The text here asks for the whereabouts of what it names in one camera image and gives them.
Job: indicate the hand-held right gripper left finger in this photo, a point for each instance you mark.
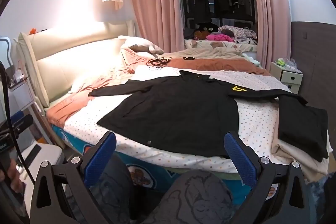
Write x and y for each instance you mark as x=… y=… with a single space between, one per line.
x=101 y=158

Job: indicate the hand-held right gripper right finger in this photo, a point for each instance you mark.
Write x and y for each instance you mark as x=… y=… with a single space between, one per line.
x=237 y=153

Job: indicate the black jacket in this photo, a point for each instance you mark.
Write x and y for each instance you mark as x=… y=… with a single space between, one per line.
x=170 y=113

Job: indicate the person's left hand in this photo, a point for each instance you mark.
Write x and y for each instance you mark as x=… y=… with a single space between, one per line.
x=13 y=176

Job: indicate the person's left leg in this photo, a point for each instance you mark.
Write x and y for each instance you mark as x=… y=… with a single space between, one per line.
x=113 y=187

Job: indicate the person's leg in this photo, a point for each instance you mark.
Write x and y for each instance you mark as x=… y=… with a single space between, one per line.
x=194 y=197
x=113 y=187

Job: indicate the cluttered bedside table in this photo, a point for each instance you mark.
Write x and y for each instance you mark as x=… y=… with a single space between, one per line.
x=19 y=92

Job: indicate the white box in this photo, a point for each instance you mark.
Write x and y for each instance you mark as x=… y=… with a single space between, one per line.
x=42 y=158

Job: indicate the folded beige cloth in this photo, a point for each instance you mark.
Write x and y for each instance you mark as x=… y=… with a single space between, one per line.
x=294 y=161

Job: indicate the salmon pink quilt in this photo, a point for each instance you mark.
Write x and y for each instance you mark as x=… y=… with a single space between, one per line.
x=78 y=106

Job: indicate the person's right leg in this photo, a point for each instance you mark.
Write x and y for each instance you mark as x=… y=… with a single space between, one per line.
x=194 y=197

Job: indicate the folded black garment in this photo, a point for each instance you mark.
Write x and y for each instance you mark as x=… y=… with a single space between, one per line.
x=304 y=129

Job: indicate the bed with cream headboard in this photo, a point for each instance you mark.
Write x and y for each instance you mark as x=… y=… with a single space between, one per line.
x=65 y=64

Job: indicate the white nightstand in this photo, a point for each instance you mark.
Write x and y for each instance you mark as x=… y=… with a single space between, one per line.
x=287 y=78

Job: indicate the green item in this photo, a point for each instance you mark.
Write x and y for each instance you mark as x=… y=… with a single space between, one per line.
x=282 y=63

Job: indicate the small orange toy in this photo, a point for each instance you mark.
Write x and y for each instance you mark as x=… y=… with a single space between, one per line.
x=32 y=30

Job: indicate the small black object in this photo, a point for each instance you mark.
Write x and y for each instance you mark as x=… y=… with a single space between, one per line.
x=189 y=58

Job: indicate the pink garment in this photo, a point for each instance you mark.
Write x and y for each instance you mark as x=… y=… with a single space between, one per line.
x=219 y=37

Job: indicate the cream plush toy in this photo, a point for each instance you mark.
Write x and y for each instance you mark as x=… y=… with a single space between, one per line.
x=139 y=43

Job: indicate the floral print garment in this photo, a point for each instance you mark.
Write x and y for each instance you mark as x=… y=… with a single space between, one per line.
x=239 y=32

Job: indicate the brown teddy bear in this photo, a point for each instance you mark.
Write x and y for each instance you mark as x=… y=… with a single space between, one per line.
x=200 y=34

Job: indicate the black plush toy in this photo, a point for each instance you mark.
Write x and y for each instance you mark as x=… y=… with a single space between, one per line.
x=207 y=27

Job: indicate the pink curtain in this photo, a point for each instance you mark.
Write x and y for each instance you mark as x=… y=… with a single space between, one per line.
x=267 y=16
x=155 y=3

